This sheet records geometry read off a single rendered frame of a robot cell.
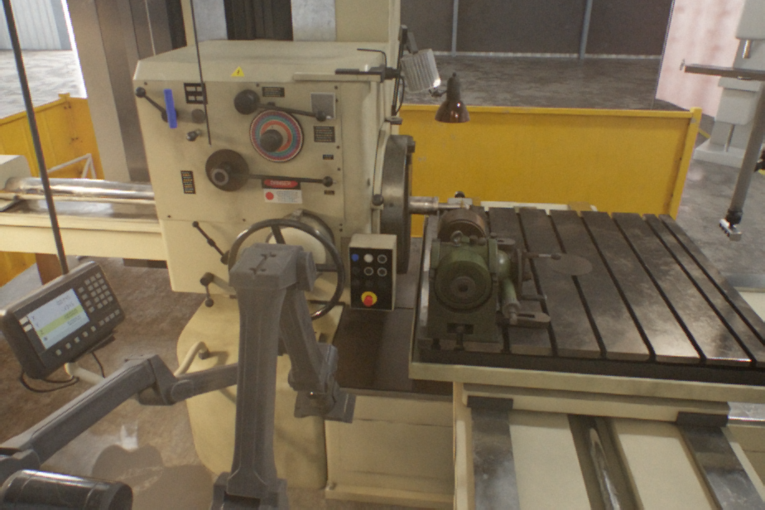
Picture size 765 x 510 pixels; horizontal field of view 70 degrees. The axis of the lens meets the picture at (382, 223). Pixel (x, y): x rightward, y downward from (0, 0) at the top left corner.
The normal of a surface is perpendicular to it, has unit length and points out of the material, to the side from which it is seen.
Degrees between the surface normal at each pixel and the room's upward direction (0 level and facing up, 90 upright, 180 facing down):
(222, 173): 90
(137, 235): 90
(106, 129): 90
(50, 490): 18
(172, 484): 0
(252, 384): 67
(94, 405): 72
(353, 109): 90
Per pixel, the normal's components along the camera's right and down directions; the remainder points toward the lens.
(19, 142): 0.99, 0.04
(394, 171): -0.07, -0.38
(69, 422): 0.91, -0.16
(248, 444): -0.13, 0.02
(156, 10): -0.11, 0.42
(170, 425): 0.00, -0.91
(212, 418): -0.44, 0.37
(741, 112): -0.68, 0.31
